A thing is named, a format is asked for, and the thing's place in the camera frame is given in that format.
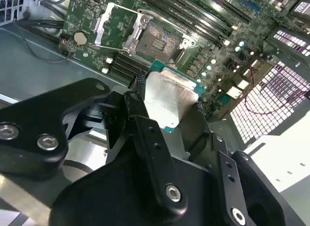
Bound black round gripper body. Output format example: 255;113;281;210
49;148;227;226

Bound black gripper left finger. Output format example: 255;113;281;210
0;72;189;219

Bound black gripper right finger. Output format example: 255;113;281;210
188;101;302;226

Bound CPU with silver top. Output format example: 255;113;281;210
144;60;208;134

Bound metal socket cover frame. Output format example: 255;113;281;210
93;2;149;55

